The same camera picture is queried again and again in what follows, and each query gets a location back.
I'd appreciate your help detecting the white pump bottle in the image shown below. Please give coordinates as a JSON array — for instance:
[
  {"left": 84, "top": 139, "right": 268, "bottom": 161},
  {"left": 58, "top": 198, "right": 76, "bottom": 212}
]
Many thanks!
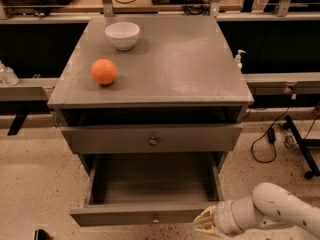
[{"left": 234, "top": 49, "right": 247, "bottom": 70}]

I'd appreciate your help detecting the grey wooden drawer cabinet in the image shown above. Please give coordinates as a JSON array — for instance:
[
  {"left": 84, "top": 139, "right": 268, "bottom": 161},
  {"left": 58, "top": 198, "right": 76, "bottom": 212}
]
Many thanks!
[{"left": 46, "top": 14, "right": 255, "bottom": 178}]

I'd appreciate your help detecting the grey drawer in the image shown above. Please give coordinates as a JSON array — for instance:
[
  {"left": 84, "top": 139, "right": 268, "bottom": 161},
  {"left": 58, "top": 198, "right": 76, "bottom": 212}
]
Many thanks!
[
  {"left": 70, "top": 152, "right": 223, "bottom": 227},
  {"left": 61, "top": 123, "right": 242, "bottom": 154}
]

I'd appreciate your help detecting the small black floor object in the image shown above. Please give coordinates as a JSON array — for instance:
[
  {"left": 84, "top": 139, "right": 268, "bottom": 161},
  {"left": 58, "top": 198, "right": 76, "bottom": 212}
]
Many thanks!
[{"left": 33, "top": 229, "right": 49, "bottom": 240}]

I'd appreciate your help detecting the white ceramic bowl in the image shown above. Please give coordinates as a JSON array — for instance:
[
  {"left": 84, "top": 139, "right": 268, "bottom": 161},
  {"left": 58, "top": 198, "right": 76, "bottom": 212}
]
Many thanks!
[{"left": 105, "top": 22, "right": 140, "bottom": 51}]

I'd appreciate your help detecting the grey top drawer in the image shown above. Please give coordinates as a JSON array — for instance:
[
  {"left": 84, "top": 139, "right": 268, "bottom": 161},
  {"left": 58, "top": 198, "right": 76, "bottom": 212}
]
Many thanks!
[{"left": 61, "top": 123, "right": 242, "bottom": 154}]

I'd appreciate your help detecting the black floor cable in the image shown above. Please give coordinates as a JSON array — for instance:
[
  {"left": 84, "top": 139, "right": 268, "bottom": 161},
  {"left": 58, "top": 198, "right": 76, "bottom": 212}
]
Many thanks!
[{"left": 250, "top": 83, "right": 320, "bottom": 164}]

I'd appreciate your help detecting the black cable coil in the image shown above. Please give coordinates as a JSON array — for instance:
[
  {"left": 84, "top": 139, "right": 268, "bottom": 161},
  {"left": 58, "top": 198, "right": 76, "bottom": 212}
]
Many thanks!
[{"left": 181, "top": 0, "right": 211, "bottom": 17}]

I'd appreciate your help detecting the black rolling stand leg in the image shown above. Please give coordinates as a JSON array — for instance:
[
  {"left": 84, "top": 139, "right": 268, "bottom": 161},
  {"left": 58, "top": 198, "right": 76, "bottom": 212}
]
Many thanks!
[{"left": 283, "top": 115, "right": 320, "bottom": 179}]

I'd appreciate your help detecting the orange ball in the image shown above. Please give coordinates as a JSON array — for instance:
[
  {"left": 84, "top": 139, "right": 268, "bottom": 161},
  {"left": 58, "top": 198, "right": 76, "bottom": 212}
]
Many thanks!
[{"left": 90, "top": 59, "right": 118, "bottom": 85}]

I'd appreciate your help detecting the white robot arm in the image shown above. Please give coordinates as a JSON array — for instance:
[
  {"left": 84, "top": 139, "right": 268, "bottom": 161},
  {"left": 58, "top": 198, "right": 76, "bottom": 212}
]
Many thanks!
[{"left": 193, "top": 182, "right": 320, "bottom": 237}]

